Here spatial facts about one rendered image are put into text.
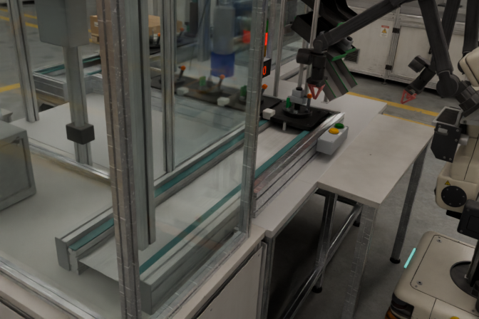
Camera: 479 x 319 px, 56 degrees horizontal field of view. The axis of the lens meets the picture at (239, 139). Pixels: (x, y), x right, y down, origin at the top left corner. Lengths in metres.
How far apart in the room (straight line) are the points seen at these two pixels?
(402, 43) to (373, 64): 0.45
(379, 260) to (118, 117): 2.30
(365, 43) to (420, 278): 4.26
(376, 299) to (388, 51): 4.05
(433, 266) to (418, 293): 0.23
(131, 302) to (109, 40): 0.55
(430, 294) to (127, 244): 1.67
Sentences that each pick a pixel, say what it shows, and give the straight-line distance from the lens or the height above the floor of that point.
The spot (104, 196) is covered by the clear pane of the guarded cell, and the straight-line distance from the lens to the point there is 0.92.
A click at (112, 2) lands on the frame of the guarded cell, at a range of 0.74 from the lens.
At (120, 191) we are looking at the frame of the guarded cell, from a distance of 0.86.
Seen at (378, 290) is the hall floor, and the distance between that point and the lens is 2.69.
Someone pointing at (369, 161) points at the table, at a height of 0.86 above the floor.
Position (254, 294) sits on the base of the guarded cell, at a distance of 1.62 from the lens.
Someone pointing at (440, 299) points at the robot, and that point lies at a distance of 2.33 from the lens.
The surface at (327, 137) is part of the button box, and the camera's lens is 1.94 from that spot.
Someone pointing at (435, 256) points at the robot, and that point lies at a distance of 2.57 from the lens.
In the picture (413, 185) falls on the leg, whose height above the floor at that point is 0.53.
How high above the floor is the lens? 1.74
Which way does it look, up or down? 25 degrees down
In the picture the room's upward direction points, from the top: 3 degrees clockwise
